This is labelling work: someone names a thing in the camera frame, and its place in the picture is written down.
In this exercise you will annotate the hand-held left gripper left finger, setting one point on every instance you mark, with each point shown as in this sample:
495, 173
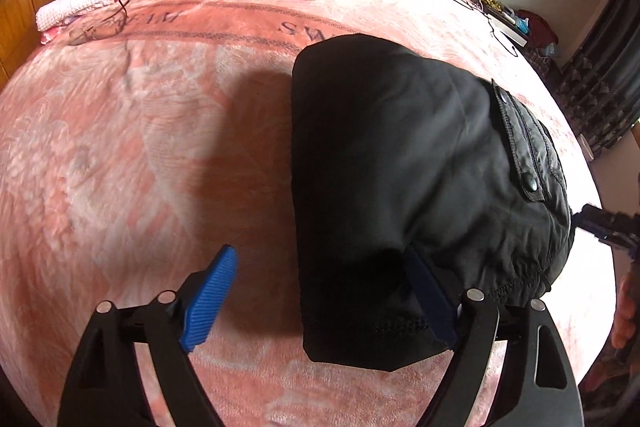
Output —
210, 302

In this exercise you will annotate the black and white desk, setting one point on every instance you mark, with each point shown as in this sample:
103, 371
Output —
505, 19

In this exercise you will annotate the white pink knitted cloth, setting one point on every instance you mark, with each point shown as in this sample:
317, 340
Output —
72, 7

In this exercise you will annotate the dark patterned curtain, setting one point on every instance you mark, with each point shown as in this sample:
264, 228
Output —
597, 82

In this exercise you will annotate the black pants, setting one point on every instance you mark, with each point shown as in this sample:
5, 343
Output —
415, 157

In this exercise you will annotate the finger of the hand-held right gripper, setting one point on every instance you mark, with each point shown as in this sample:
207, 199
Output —
607, 227

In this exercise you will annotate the person's right hand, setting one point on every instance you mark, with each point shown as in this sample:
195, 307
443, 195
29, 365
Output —
626, 312

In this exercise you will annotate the pink floral bed blanket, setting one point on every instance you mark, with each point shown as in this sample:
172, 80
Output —
150, 157

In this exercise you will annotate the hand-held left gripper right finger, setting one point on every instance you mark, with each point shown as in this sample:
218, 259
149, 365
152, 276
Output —
431, 302

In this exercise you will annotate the dark red bag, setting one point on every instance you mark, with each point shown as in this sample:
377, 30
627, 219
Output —
537, 27

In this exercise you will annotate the eyeglasses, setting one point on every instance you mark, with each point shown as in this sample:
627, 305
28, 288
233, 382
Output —
100, 27

